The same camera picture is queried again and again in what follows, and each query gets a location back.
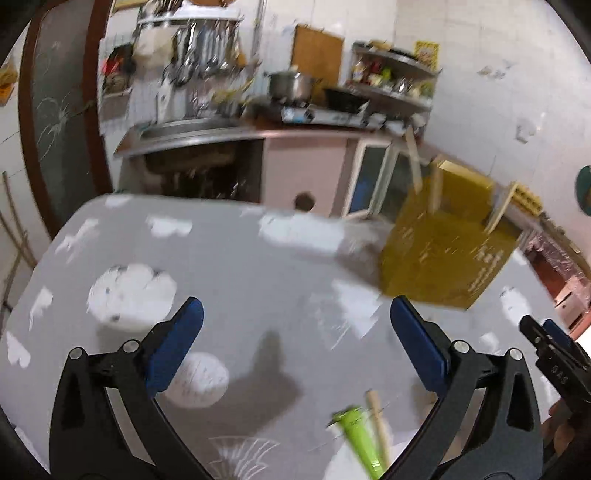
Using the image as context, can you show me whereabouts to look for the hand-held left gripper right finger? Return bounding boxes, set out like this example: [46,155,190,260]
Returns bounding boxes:
[390,295,543,480]

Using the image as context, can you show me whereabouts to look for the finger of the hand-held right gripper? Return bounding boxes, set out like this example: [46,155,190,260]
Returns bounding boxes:
[542,319,578,354]
[519,315,557,370]

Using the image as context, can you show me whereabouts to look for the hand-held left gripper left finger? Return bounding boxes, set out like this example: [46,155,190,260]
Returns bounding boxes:
[48,296,218,480]

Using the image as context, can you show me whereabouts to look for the yellow cardboard box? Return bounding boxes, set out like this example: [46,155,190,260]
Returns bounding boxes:
[379,156,528,311]

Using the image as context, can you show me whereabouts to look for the row of hanging kitchen utensils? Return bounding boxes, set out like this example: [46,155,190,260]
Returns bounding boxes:
[170,19,242,88]

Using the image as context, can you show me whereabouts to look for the person's right hand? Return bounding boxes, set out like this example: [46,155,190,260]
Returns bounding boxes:
[541,399,575,462]

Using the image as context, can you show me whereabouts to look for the plastic-covered cabinet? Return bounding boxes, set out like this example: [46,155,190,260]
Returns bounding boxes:
[521,225,591,334]

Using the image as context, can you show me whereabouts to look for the grey bear-print tablecloth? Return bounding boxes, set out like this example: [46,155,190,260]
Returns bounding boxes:
[0,193,573,480]

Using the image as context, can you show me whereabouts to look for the yellow egg carton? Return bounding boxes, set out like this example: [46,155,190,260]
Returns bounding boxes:
[507,181,544,214]

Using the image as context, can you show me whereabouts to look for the green round board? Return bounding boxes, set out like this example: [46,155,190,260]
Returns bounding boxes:
[574,165,591,216]

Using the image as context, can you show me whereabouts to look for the kitchen counter cabinets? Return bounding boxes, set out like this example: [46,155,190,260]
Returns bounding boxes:
[342,131,437,222]

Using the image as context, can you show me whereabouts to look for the thin bamboo stick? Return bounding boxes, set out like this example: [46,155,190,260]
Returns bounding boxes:
[0,172,38,317]

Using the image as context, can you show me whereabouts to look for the steel sink counter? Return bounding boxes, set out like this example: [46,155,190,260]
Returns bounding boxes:
[113,115,352,217]

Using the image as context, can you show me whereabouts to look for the gas stove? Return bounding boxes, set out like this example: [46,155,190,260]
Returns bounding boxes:
[278,103,387,128]

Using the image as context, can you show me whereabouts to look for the brown door with frosted glass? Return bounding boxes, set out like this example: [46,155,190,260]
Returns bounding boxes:
[17,0,115,224]

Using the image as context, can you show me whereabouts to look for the steel corner shelf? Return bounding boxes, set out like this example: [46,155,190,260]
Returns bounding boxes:
[345,41,443,113]

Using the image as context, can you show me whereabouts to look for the black wok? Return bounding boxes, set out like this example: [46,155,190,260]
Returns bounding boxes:
[322,86,371,114]

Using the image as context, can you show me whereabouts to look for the row of condiment bottles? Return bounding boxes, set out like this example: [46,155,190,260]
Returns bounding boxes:
[351,55,437,99]

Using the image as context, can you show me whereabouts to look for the steel pot with lid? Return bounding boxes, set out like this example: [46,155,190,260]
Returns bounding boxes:
[267,69,320,103]

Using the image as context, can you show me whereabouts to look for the red hanging bag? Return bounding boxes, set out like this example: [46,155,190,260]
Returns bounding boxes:
[100,43,136,92]

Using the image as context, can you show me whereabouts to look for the white hanging cloth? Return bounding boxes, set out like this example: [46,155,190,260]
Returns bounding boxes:
[133,28,175,71]

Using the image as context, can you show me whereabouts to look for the yellow plastic bag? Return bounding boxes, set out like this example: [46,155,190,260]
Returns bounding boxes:
[0,61,20,106]

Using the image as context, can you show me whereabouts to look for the rectangular wooden cutting board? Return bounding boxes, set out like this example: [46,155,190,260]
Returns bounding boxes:
[291,23,345,87]

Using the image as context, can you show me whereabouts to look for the yellow wall poster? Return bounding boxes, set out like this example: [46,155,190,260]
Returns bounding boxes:
[414,40,440,66]

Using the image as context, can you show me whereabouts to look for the metal wall rack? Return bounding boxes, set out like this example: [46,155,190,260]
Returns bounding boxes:
[135,10,246,27]

